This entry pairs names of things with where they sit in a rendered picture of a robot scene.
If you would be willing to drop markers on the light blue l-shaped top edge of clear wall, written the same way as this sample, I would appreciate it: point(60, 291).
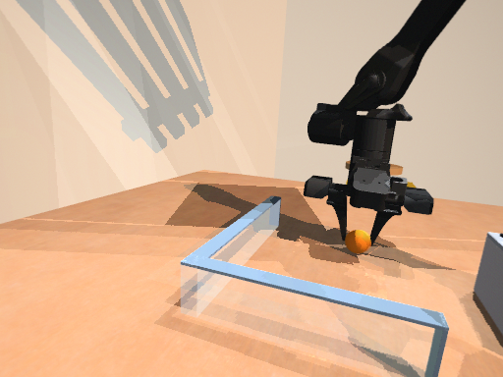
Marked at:
point(201, 259)

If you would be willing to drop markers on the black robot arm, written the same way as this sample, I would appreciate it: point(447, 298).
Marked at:
point(383, 80)

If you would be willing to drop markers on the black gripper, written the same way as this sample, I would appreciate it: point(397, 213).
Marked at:
point(416, 200)

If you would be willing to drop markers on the clear l-shaped low wall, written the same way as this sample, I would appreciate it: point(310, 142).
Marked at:
point(371, 342)

